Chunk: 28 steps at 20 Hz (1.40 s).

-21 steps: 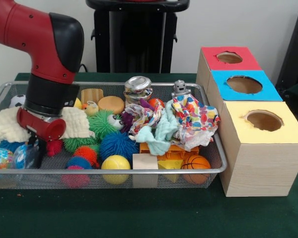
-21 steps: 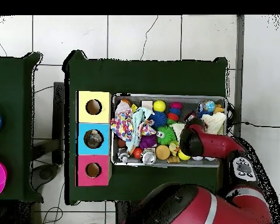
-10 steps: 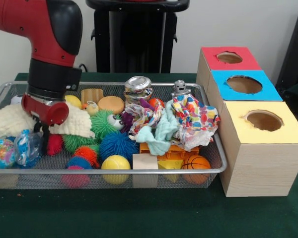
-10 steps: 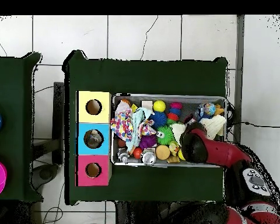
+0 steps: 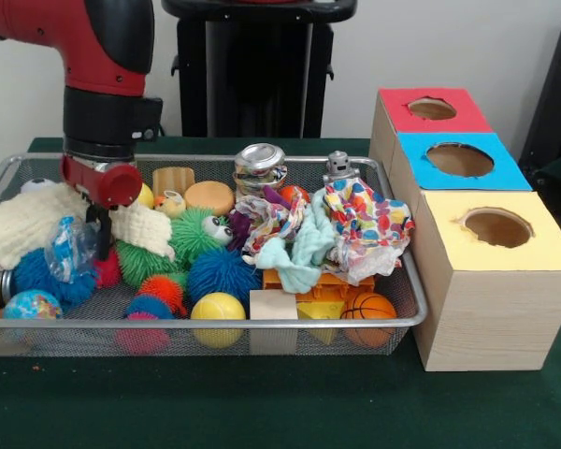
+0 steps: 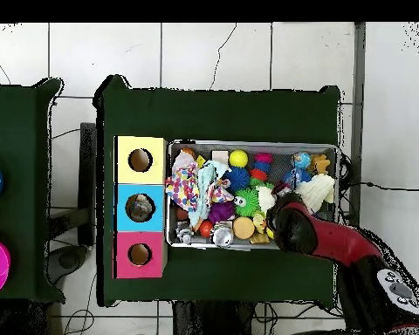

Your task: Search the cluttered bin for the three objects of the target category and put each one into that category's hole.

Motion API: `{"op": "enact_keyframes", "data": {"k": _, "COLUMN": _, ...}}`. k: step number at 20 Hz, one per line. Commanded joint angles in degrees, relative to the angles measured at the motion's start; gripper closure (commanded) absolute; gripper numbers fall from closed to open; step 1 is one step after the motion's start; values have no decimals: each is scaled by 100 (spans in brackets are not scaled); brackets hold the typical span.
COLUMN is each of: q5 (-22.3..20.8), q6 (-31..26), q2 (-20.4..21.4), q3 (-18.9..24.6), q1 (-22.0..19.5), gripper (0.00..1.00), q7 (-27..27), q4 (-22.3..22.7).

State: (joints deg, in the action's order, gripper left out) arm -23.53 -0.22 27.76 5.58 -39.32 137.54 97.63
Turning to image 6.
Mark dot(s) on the dark green table cloth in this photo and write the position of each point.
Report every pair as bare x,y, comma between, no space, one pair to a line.
21,122
213,115

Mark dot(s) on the crushed bottle with blue label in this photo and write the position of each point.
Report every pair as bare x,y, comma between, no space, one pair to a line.
139,207

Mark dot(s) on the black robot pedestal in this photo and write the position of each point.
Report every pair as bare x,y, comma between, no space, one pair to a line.
213,321

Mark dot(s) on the blue spiky ball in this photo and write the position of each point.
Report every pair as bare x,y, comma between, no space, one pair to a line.
304,176
237,178

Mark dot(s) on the shallow clear mesh bin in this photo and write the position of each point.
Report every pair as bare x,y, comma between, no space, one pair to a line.
203,148

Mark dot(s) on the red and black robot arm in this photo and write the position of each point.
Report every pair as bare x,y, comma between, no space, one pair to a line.
345,244

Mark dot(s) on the yellow ball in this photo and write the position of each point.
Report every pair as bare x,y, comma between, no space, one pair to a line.
238,158

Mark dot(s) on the black stand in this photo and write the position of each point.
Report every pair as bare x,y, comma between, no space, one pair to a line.
88,174

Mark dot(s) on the wooden box with three holes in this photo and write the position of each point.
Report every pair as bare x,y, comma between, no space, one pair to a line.
153,167

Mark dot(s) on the globe print ball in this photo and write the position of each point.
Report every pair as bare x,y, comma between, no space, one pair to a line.
302,159

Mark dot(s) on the crushed silver metal can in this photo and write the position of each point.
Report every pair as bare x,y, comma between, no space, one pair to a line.
222,235

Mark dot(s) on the cream knitted cloth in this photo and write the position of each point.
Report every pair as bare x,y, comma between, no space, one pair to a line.
316,192

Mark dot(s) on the clear plastic bottle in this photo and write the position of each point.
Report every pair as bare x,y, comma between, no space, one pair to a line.
291,178

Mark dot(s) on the light teal cloth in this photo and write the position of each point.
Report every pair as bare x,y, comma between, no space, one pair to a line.
206,181

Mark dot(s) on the colourful spotted cloth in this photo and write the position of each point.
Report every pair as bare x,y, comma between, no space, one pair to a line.
183,186

